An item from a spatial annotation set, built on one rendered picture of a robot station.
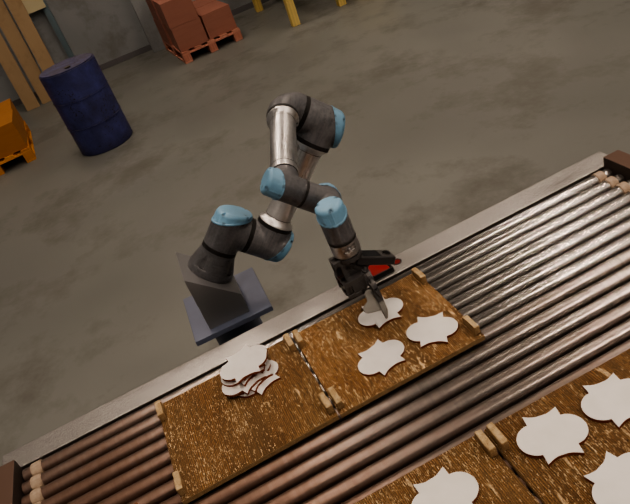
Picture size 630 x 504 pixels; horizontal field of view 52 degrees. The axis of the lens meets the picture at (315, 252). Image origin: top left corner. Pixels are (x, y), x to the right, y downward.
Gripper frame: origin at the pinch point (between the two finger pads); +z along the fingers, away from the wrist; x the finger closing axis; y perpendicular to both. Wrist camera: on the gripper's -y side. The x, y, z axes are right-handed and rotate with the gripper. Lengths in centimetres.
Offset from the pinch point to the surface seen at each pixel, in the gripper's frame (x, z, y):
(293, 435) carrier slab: 24.5, 1.8, 36.4
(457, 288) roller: 3.6, 6.8, -22.1
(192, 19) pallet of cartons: -727, 54, -77
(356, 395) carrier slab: 22.8, 2.8, 18.5
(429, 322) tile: 13.2, 3.3, -8.1
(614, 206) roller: 4, 10, -76
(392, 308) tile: 1.5, 3.0, -3.1
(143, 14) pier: -859, 44, -32
